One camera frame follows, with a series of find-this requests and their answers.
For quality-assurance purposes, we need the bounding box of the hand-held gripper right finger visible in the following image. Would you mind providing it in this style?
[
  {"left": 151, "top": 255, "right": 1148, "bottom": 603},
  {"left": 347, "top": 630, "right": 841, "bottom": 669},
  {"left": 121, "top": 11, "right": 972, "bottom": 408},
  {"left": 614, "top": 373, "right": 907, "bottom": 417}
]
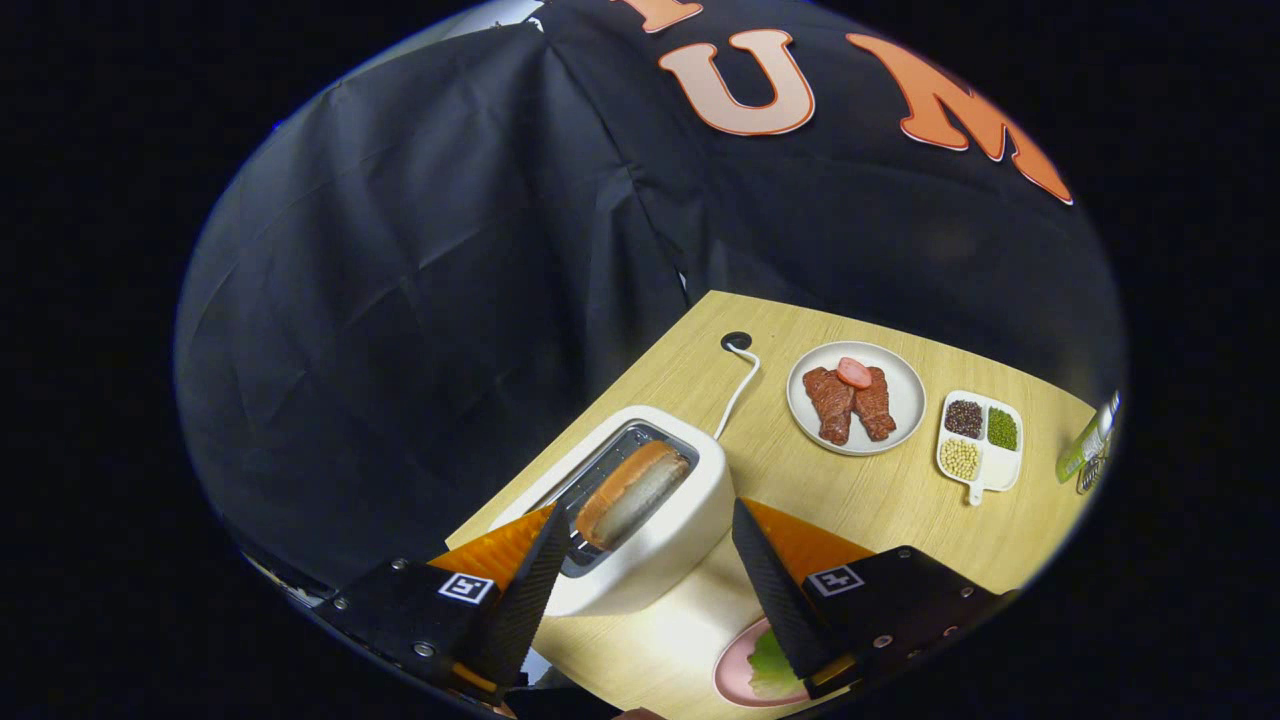
[{"left": 730, "top": 498, "right": 1006, "bottom": 701}]

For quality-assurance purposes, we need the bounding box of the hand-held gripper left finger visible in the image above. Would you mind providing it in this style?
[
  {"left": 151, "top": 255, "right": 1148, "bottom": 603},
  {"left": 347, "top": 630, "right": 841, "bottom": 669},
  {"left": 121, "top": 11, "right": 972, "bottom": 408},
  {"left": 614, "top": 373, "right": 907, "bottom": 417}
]
[{"left": 315, "top": 503, "right": 573, "bottom": 701}]

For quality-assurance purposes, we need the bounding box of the green lettuce leaf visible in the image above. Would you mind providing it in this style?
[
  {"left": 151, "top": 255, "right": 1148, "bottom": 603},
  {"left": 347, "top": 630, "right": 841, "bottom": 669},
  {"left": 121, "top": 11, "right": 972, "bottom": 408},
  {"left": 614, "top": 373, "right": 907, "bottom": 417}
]
[{"left": 748, "top": 628, "right": 806, "bottom": 699}]

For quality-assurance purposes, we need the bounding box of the brown-crust toast slice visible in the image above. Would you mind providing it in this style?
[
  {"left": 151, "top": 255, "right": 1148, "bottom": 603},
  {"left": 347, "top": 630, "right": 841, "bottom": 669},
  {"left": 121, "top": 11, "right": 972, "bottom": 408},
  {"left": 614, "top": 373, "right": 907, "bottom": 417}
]
[{"left": 575, "top": 440, "right": 693, "bottom": 551}]

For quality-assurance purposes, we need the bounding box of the pink plate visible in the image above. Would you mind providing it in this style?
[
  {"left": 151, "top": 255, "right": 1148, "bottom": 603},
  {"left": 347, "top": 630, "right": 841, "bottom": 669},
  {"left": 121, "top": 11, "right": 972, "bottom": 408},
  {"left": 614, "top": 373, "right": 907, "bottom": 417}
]
[{"left": 713, "top": 617, "right": 811, "bottom": 710}]

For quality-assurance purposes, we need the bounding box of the white toaster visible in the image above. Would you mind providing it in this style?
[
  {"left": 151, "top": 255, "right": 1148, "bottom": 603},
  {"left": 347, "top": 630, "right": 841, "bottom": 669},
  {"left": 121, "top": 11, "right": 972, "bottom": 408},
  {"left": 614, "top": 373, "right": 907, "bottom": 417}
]
[{"left": 490, "top": 404, "right": 737, "bottom": 618}]

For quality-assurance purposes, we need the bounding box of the brown meat piece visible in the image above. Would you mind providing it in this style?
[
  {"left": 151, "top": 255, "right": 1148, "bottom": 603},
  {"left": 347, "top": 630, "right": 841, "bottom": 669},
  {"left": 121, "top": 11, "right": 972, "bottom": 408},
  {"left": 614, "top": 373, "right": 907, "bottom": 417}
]
[
  {"left": 802, "top": 366, "right": 856, "bottom": 446},
  {"left": 853, "top": 366, "right": 898, "bottom": 442}
]

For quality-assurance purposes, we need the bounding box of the round grey plate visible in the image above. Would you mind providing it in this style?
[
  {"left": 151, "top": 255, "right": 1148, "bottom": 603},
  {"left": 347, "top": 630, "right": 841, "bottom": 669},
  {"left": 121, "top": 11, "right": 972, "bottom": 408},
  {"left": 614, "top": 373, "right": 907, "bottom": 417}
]
[{"left": 786, "top": 341, "right": 928, "bottom": 457}]

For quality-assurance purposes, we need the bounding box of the white divided dish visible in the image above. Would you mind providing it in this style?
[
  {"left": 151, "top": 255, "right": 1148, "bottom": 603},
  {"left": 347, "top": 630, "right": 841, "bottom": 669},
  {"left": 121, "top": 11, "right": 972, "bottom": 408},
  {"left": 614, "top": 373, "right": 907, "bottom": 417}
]
[{"left": 935, "top": 389, "right": 1025, "bottom": 506}]

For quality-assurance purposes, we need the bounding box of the black backdrop cloth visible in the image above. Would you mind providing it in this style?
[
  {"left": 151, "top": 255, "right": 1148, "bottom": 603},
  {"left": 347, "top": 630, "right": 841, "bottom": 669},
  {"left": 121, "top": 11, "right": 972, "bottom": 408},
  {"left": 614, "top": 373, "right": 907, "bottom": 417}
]
[{"left": 175, "top": 0, "right": 1126, "bottom": 601}]

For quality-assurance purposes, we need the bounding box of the silver bottle green label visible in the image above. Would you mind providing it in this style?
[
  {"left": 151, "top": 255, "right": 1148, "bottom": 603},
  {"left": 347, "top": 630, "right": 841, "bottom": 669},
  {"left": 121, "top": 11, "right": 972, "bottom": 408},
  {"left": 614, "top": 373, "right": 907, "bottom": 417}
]
[{"left": 1055, "top": 392, "right": 1121, "bottom": 485}]

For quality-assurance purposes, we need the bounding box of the white toaster cable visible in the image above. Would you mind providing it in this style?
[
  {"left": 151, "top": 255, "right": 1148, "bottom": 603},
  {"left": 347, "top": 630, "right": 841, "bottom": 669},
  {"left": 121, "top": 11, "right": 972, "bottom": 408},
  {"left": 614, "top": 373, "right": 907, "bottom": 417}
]
[{"left": 713, "top": 343, "right": 761, "bottom": 441}]

